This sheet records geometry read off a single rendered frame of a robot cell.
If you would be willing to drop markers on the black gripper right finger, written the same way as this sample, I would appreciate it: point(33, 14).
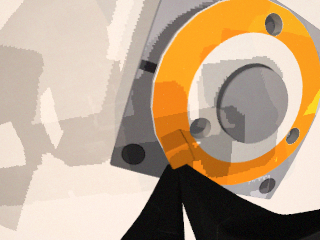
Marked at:
point(218, 214)

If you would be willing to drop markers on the orange round plate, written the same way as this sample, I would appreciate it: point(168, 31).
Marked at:
point(196, 62)

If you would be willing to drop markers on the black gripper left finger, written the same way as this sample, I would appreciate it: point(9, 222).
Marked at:
point(163, 216)

